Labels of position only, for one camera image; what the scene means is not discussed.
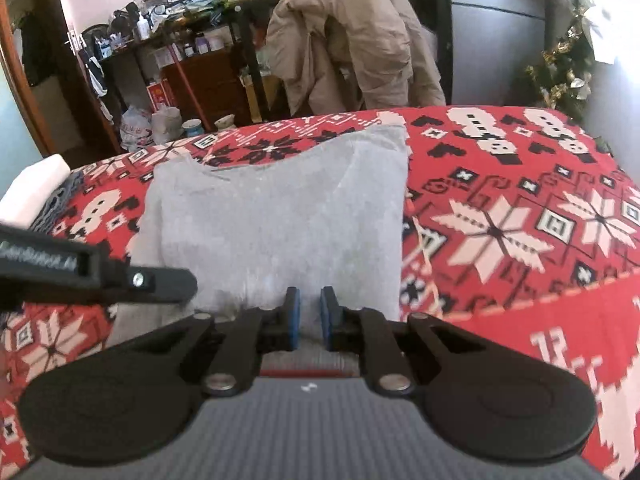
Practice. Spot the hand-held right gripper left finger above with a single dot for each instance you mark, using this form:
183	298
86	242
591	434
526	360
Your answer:
294	317

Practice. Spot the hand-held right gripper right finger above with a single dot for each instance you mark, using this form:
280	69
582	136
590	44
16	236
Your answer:
326	317

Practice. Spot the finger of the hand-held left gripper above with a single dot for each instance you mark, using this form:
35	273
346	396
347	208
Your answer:
160	285

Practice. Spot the grey sweater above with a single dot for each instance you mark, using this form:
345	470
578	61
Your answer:
280	220

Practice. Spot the folded blue jeans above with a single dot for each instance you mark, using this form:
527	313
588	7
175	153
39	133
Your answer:
60	205

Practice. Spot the white folded cloth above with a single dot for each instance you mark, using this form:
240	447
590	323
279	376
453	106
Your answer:
30	190

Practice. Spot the white plastic bag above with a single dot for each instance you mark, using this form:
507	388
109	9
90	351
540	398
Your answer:
135	127

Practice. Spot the blue and white cup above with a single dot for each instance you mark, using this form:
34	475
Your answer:
193	127

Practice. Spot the red cardboard box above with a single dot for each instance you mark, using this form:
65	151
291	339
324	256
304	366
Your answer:
160	97

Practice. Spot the wooden drawer cabinet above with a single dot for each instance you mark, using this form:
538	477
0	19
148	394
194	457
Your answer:
210	85

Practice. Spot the red patterned blanket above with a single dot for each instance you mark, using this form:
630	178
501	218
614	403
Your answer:
500	170

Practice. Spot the wooden wardrobe with glass doors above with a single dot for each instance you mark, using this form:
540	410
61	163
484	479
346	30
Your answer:
50	35

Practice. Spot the cluttered black metal shelf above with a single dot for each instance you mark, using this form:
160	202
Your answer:
200	15

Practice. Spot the beige jacket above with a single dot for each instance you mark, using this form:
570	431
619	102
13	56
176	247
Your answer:
350	20

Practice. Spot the grey refrigerator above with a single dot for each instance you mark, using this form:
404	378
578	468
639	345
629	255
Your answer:
495	35

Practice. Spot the decorated Christmas tree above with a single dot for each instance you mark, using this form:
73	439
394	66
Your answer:
560	75

